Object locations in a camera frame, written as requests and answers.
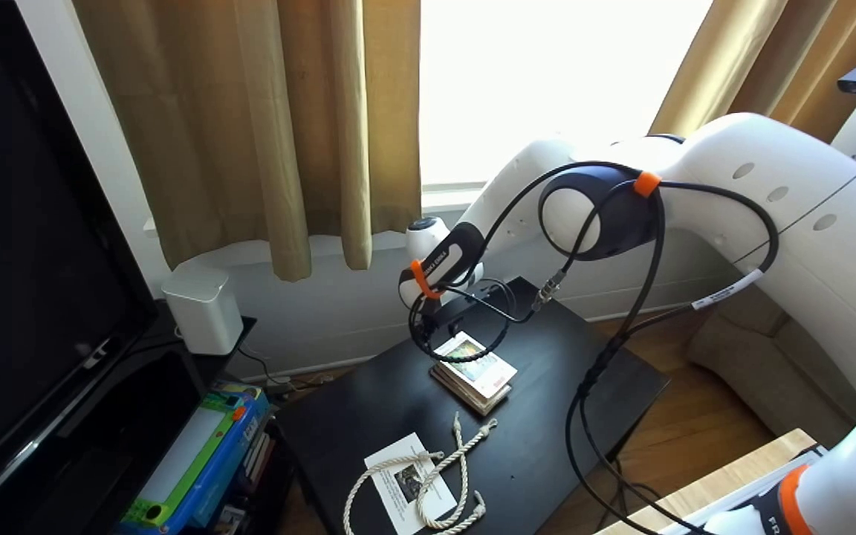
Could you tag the black flat screen television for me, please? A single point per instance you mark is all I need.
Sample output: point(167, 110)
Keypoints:
point(32, 249)

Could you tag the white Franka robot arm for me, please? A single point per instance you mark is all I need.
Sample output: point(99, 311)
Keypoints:
point(824, 240)

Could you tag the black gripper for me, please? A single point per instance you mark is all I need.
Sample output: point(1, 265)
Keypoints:
point(507, 301)

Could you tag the white box-shaped device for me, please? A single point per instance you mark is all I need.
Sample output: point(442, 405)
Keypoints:
point(206, 311)

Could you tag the green flat box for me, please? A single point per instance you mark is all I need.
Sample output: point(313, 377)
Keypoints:
point(186, 463)

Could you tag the small beige book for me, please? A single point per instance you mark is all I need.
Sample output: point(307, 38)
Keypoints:
point(475, 397)

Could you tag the wooden plank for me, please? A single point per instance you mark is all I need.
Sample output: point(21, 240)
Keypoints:
point(715, 486)

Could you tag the white card with dark picture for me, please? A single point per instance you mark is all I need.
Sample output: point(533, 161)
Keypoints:
point(387, 463)

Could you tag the beige sofa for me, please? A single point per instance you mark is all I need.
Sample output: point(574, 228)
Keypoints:
point(745, 368)

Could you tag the black television stand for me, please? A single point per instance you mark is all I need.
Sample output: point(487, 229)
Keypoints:
point(102, 442)

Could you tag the narrow golden curtain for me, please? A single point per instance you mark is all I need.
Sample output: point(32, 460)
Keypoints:
point(745, 48)

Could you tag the stacked media cases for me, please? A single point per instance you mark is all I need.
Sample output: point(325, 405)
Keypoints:
point(253, 469)

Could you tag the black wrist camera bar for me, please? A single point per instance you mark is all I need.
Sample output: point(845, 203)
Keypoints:
point(445, 261)

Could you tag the wide golden curtain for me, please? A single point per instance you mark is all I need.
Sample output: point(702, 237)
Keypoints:
point(252, 119)

